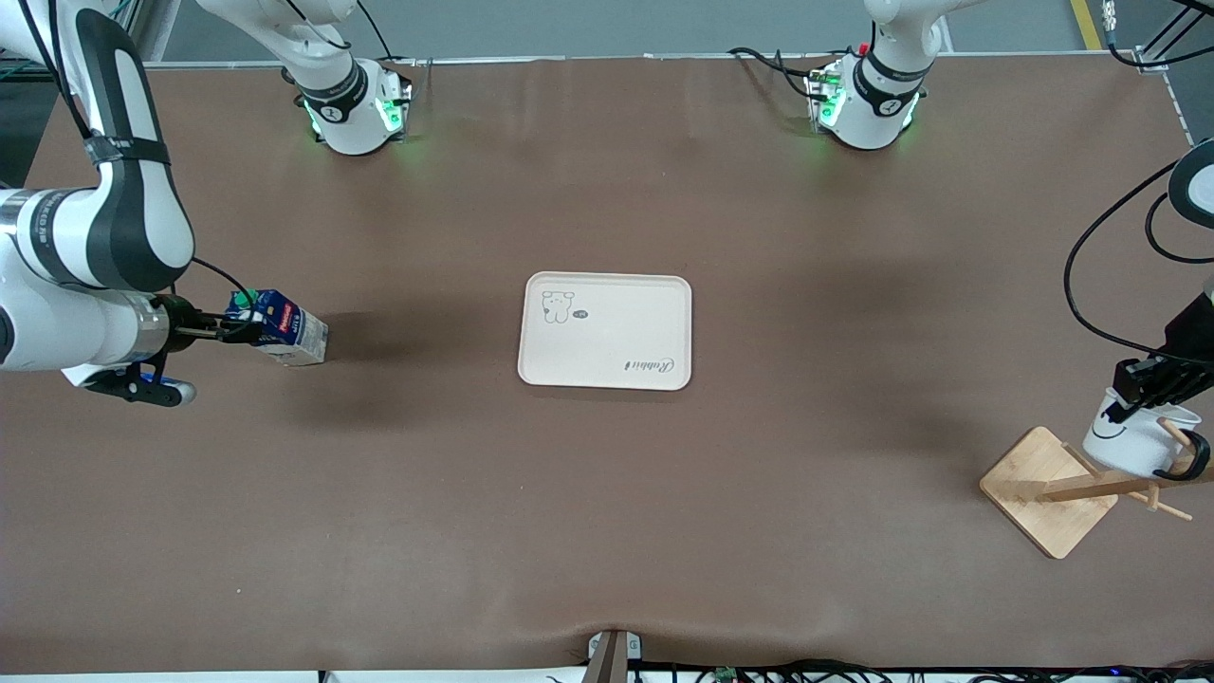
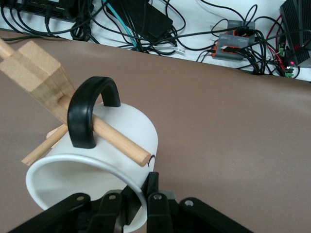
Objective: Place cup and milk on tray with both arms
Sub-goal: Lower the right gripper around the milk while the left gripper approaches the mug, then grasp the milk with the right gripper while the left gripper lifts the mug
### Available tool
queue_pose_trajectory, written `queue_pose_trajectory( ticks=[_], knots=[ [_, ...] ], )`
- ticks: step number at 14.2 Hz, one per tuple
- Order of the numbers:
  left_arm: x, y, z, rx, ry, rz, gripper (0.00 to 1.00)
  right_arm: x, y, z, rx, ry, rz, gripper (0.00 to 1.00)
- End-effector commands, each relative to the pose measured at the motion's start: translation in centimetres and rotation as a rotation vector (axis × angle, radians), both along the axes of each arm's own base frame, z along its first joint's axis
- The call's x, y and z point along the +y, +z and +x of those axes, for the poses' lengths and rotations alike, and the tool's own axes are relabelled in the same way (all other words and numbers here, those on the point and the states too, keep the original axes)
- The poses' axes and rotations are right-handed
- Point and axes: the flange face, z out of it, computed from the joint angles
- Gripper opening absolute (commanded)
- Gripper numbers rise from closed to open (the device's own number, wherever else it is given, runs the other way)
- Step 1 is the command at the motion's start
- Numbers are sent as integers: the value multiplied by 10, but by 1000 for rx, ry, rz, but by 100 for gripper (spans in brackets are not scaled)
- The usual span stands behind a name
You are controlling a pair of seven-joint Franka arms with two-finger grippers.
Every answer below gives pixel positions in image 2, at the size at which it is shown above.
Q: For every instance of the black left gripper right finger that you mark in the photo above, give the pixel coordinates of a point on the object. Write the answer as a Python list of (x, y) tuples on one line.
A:
[(158, 213)]

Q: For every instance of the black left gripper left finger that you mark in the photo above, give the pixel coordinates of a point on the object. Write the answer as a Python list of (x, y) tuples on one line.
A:
[(102, 213)]

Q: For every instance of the brown table mat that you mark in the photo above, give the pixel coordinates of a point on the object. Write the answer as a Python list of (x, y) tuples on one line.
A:
[(230, 145)]

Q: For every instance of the wooden mug rack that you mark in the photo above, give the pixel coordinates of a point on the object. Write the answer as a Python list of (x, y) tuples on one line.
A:
[(36, 70)]

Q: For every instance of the grey orange usb hub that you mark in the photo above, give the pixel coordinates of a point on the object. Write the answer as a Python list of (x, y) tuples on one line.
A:
[(230, 43), (236, 24)]

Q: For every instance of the green terminal connector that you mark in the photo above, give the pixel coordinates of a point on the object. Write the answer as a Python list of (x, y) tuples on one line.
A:
[(289, 72)]

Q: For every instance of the black power adapter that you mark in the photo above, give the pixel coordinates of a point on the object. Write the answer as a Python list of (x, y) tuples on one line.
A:
[(145, 19)]

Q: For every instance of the black electronics box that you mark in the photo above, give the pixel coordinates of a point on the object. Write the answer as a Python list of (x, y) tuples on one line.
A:
[(48, 7)]

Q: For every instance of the black finned heatsink device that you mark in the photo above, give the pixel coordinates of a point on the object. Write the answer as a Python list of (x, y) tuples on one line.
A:
[(298, 29)]

